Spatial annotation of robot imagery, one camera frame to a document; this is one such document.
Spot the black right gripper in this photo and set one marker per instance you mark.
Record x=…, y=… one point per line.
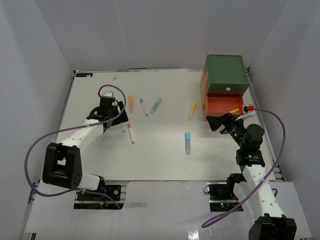
x=227, y=120

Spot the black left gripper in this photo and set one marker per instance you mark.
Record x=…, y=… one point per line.
x=122, y=117

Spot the orange cap marker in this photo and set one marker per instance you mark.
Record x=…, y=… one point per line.
x=130, y=133

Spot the pink cap marker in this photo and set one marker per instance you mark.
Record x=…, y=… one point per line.
x=123, y=128

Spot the yellow cap marker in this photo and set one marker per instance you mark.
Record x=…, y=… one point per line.
x=234, y=111

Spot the teal cap marker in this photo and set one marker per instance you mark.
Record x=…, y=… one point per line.
x=143, y=107

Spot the green drawer box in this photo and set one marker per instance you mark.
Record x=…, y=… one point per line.
x=225, y=74

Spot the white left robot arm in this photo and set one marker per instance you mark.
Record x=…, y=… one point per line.
x=63, y=160

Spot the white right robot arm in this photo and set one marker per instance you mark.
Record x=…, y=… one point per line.
x=250, y=186

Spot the orange cap highlighter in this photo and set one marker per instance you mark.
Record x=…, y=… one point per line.
x=131, y=104

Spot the yellow cap highlighter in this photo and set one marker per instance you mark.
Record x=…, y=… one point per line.
x=191, y=111

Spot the blue cap highlighter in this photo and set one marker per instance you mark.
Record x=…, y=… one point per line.
x=187, y=138

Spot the green cap highlighter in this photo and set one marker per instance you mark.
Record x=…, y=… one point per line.
x=155, y=105

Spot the blue label sticker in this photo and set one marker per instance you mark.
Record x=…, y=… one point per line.
x=83, y=75

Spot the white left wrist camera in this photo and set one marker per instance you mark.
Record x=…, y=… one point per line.
x=107, y=94

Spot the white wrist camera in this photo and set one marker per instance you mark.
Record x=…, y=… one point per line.
x=248, y=111
x=107, y=94

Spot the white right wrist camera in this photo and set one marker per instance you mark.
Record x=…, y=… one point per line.
x=248, y=111

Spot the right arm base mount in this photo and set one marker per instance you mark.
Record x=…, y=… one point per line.
x=221, y=199

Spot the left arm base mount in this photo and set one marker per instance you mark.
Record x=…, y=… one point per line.
x=110, y=200

